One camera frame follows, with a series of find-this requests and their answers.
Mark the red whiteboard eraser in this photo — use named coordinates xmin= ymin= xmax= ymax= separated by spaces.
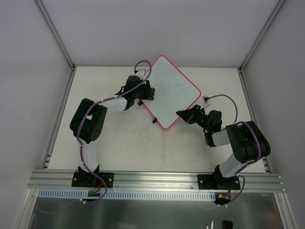
xmin=148 ymin=88 xmax=155 ymax=101

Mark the pink framed whiteboard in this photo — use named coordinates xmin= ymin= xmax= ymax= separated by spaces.
xmin=143 ymin=55 xmax=202 ymax=130

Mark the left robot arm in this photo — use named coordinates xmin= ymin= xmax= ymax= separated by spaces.
xmin=70 ymin=75 xmax=155 ymax=186

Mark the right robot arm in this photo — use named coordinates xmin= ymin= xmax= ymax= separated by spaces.
xmin=176 ymin=105 xmax=271 ymax=189

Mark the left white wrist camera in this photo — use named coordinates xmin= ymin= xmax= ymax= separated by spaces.
xmin=134 ymin=69 xmax=147 ymax=80

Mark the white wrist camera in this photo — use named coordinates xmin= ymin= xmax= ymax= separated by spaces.
xmin=134 ymin=69 xmax=147 ymax=80
xmin=202 ymin=95 xmax=210 ymax=106

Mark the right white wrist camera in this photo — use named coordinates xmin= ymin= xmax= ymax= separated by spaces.
xmin=202 ymin=95 xmax=210 ymax=106

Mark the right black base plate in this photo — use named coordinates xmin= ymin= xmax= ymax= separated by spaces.
xmin=197 ymin=174 xmax=241 ymax=190

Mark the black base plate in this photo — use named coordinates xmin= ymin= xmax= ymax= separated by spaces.
xmin=197 ymin=174 xmax=241 ymax=190
xmin=71 ymin=171 xmax=114 ymax=188

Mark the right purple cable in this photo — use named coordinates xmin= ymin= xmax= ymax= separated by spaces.
xmin=204 ymin=94 xmax=262 ymax=207

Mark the purple cable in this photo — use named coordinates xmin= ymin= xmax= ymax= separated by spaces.
xmin=204 ymin=94 xmax=262 ymax=207
xmin=76 ymin=60 xmax=153 ymax=205

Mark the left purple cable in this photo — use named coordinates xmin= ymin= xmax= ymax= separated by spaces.
xmin=76 ymin=60 xmax=153 ymax=205

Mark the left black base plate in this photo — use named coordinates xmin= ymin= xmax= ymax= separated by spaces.
xmin=71 ymin=171 xmax=114 ymax=188

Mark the slotted cable duct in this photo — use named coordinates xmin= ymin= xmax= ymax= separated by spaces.
xmin=38 ymin=188 xmax=216 ymax=202

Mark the left aluminium frame post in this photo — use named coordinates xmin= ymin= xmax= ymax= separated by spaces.
xmin=34 ymin=0 xmax=75 ymax=70

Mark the aluminium frame post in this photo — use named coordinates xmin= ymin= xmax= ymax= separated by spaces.
xmin=238 ymin=0 xmax=286 ymax=73
xmin=34 ymin=0 xmax=75 ymax=70

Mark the aluminium mounting rail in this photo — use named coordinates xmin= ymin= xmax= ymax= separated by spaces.
xmin=28 ymin=169 xmax=286 ymax=193

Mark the right aluminium frame post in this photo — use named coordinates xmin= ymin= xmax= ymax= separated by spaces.
xmin=238 ymin=0 xmax=286 ymax=73

